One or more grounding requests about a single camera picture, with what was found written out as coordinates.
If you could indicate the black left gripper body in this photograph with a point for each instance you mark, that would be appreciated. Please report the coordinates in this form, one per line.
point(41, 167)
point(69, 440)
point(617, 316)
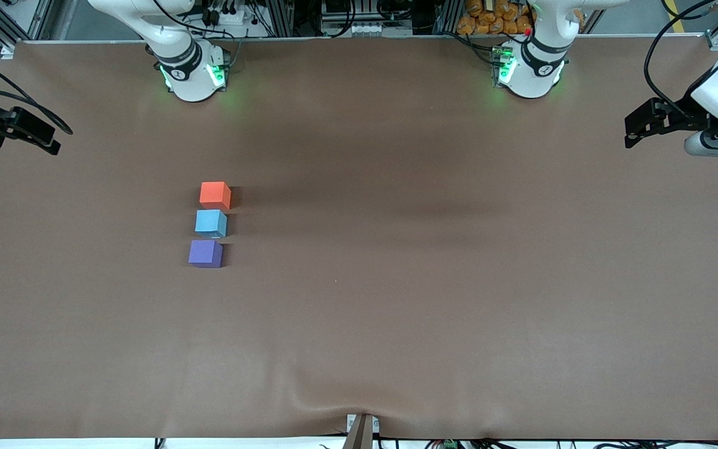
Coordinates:
point(683, 114)

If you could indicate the light blue cube block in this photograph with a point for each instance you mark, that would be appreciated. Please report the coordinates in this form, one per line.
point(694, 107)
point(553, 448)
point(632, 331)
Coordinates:
point(210, 222)

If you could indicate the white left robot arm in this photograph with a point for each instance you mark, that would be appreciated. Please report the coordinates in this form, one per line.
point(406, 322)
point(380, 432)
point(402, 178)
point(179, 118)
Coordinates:
point(530, 75)

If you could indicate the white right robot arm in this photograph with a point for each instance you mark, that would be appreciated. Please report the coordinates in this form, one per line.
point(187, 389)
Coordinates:
point(194, 81)

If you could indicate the orange cube block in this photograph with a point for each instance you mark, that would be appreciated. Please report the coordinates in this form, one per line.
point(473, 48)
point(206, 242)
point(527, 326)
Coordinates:
point(215, 194)

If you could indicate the purple cube block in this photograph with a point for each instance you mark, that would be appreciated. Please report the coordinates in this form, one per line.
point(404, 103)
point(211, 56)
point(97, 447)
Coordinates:
point(205, 253)

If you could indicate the white terminal block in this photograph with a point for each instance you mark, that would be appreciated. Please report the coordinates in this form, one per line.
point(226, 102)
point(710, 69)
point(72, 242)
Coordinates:
point(379, 28)

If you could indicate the bag of orange items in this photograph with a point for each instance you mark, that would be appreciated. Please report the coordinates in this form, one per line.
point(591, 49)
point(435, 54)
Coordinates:
point(490, 15)

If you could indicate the white power strip with plugs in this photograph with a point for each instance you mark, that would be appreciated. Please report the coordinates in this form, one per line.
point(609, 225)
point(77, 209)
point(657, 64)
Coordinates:
point(240, 25)

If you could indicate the brown table cover mat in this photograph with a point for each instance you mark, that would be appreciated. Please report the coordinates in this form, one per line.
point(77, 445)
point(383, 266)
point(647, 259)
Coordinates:
point(359, 324)

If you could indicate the green plug connector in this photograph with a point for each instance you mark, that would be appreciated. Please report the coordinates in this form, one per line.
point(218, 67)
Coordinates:
point(449, 444)

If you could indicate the brown camera mount post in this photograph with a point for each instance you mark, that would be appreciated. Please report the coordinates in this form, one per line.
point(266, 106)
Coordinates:
point(360, 433)

